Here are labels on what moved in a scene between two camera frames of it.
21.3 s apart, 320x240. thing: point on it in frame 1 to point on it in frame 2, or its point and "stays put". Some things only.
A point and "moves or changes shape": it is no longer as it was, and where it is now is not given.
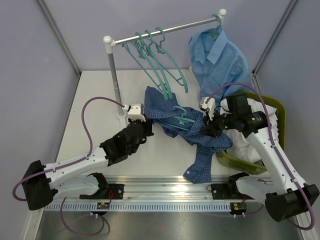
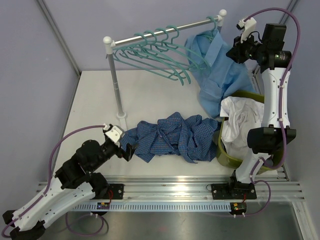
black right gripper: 210,129 to 235,53
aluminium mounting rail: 156,188 stays put
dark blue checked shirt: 185,124 moves or changes shape
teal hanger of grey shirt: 142,53 to 150,53
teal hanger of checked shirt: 181,119 to 160,44
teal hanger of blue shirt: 220,23 to 210,36
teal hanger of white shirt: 162,50 to 163,46
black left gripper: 147,124 to 128,154
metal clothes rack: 109,43 stays put
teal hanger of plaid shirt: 151,51 to 151,51
